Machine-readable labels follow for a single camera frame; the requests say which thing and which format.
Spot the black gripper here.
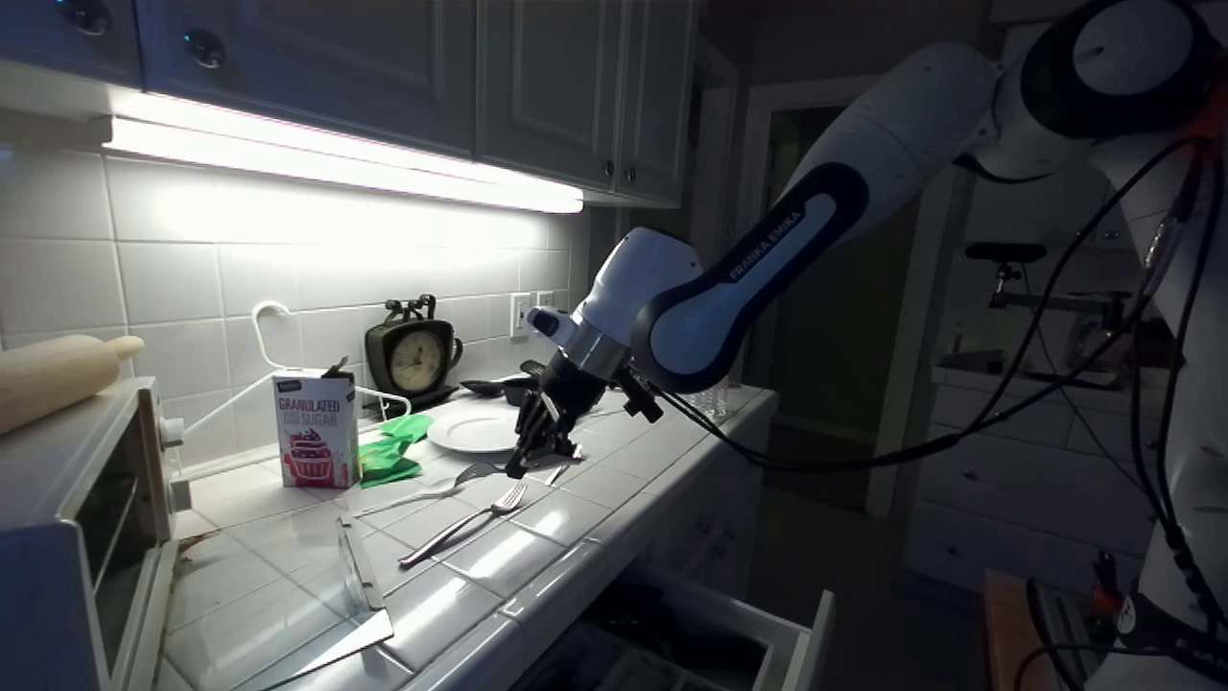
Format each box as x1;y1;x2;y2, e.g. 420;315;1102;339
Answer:
502;352;607;479

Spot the white plate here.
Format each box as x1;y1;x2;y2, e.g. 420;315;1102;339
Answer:
428;398;526;462

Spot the green cloth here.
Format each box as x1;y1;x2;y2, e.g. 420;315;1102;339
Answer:
354;410;436;486

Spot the black table clock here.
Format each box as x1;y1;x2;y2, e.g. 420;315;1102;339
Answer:
363;292;470;416

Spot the white lower cabinet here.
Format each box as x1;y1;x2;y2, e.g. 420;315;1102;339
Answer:
510;407;785;691

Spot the white cabinet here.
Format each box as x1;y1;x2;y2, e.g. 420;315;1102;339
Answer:
0;0;703;215
510;407;785;691

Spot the pink white milk carton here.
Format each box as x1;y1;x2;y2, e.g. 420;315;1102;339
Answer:
269;362;366;494

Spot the white open drawer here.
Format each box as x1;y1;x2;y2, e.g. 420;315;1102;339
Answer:
508;563;837;691

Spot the under-cabinet light strip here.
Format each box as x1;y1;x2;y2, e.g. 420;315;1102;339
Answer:
99;113;592;220

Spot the white upper cabinet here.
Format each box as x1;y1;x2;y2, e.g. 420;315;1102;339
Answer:
0;0;703;215

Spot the white dresser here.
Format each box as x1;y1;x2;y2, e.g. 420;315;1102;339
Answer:
904;366;1163;600

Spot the white toaster oven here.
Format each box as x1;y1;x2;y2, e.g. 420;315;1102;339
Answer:
0;376;182;691

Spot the wooden rolling pin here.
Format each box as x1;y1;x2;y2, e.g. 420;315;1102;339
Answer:
0;332;150;440

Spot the black stool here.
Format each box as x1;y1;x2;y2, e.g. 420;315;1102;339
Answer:
961;238;1057;320

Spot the round cabinet knob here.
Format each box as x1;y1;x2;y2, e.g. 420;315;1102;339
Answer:
182;28;232;76
56;0;117;40

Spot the black power cord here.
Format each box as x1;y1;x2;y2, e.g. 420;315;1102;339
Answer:
456;369;537;405

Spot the pale long-handled utensil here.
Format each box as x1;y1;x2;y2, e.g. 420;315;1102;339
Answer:
336;463;482;529

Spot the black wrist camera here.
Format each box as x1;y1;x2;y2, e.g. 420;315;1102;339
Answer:
613;366;667;426

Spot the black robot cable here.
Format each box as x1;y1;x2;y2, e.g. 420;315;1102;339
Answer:
647;128;1228;691

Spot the white wire hanger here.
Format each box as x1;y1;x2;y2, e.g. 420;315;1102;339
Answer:
166;296;416;447

